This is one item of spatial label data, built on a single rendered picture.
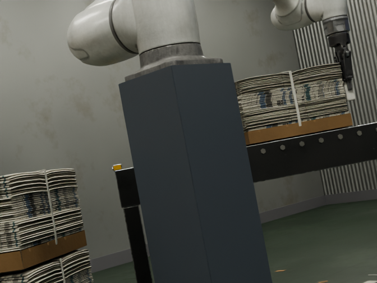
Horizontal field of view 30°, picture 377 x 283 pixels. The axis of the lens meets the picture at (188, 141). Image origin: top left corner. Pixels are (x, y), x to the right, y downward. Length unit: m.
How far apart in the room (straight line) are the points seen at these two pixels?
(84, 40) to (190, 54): 0.31
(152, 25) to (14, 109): 4.64
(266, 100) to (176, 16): 0.83
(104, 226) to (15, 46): 1.80
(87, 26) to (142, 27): 0.19
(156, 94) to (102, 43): 0.25
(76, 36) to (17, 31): 4.61
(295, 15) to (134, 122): 1.06
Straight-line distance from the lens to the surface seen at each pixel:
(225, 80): 1.71
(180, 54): 1.66
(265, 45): 8.63
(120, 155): 6.80
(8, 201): 1.69
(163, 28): 1.67
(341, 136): 2.35
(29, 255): 1.71
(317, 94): 2.49
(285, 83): 2.47
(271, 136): 2.43
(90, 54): 1.85
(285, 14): 2.59
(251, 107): 2.42
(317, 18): 2.60
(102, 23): 1.79
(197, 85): 1.64
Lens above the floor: 0.77
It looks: 2 degrees up
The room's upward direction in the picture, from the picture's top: 11 degrees counter-clockwise
